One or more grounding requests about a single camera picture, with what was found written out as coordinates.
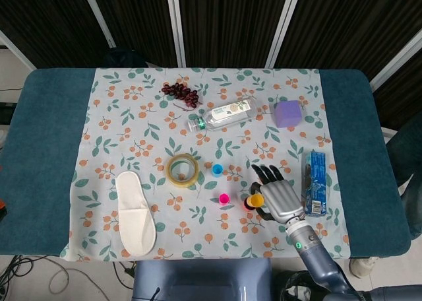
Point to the floral printed tablecloth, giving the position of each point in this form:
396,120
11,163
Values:
132,132

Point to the white metal rack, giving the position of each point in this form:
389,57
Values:
388,132

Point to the teal table cover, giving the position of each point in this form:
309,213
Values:
43,149

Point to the white cloth slipper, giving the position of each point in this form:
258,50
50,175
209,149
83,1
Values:
135,221

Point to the person leg in jeans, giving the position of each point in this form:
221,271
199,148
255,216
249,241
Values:
409,155

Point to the clear plastic water bottle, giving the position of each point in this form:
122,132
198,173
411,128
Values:
227,114

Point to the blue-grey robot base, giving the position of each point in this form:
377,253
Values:
198,278

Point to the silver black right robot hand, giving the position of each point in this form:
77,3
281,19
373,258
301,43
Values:
280,198

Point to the orange plastic cup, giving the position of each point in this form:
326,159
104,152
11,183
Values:
245,209

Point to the white sneaker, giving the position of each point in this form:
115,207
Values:
362,267

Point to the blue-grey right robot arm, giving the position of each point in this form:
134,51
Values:
316,258

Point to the dark red grape bunch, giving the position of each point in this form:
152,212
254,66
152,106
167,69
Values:
179,91

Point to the yellow plastic cup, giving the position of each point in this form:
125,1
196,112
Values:
255,201

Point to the light blue plastic cup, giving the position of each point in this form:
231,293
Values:
217,171

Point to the purple foam cube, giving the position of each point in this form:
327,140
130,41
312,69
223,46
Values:
287,114

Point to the pink plastic cup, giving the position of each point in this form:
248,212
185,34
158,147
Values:
223,199

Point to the yellow packing tape roll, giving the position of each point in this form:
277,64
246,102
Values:
183,183

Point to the white screen frame post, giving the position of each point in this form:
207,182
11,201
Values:
97,15
176,23
16,50
395,61
283,27

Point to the blue cookie package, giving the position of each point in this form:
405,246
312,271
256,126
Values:
318,182

